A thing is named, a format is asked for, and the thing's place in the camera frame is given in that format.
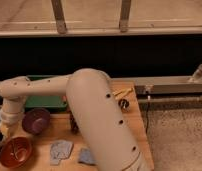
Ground blue grey sponge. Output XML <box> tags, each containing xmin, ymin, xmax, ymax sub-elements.
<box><xmin>78</xmin><ymin>148</ymin><xmax>95</xmax><ymax>165</ymax></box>

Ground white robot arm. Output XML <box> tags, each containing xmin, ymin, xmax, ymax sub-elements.
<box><xmin>0</xmin><ymin>68</ymin><xmax>151</xmax><ymax>171</ymax></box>

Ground left wooden post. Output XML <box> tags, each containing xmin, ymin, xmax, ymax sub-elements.
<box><xmin>51</xmin><ymin>0</ymin><xmax>67</xmax><ymax>34</ymax></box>

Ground small metal cup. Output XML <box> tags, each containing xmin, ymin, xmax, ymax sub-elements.
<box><xmin>118</xmin><ymin>99</ymin><xmax>129</xmax><ymax>110</ymax></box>

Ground pale wooden pieces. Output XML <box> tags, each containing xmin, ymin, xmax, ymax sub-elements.
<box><xmin>113</xmin><ymin>88</ymin><xmax>133</xmax><ymax>99</ymax></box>

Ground wooden post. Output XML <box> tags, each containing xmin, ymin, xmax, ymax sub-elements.
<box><xmin>119</xmin><ymin>0</ymin><xmax>131</xmax><ymax>32</ymax></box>
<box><xmin>51</xmin><ymin>0</ymin><xmax>67</xmax><ymax>34</ymax></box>

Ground red bowl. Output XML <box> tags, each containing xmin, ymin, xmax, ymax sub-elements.
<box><xmin>0</xmin><ymin>137</ymin><xmax>32</xmax><ymax>169</ymax></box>

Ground right wooden post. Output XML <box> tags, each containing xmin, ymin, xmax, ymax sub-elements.
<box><xmin>119</xmin><ymin>0</ymin><xmax>131</xmax><ymax>32</ymax></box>

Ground green plastic tray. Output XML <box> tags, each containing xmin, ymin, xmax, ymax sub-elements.
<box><xmin>24</xmin><ymin>74</ymin><xmax>69</xmax><ymax>112</ymax></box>

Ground purple bowl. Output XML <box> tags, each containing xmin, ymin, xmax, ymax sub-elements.
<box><xmin>22</xmin><ymin>108</ymin><xmax>50</xmax><ymax>135</ymax></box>

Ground brown pine cone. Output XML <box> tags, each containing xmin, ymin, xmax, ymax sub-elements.
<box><xmin>70</xmin><ymin>113</ymin><xmax>79</xmax><ymax>134</ymax></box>

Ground grey folded cloth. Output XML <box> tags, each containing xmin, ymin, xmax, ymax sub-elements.
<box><xmin>50</xmin><ymin>140</ymin><xmax>74</xmax><ymax>165</ymax></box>

